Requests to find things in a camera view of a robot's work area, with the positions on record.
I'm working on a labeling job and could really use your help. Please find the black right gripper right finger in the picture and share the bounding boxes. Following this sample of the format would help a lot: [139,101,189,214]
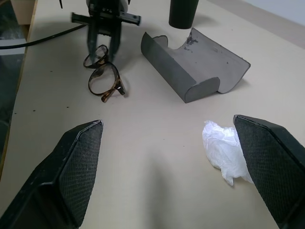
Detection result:
[233,114,305,229]

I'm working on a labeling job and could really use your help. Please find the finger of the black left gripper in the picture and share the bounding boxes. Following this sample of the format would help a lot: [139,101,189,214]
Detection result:
[109,28,122,62]
[86,22,99,62]

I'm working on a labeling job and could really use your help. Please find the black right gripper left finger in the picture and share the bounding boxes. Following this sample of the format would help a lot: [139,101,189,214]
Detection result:
[0,120,104,229]

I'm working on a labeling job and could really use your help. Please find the tortoiseshell round glasses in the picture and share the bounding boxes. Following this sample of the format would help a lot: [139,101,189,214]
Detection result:
[83,44,127,104]

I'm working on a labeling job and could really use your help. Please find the rounded crumpled white tissue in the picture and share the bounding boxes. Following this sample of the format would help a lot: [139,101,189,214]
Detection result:
[202,120,254,187]

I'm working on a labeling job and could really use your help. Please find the black cup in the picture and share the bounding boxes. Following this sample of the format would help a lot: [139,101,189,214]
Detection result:
[168,0,200,30]

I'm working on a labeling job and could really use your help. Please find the light wooden box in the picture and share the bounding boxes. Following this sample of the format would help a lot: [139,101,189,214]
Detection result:
[10,0,39,26]

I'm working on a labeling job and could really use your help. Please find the open grey glasses case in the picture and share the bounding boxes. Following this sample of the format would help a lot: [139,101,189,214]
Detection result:
[140,27,252,104]

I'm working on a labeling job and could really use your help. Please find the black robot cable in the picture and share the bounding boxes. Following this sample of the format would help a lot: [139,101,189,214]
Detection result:
[0,22,88,50]

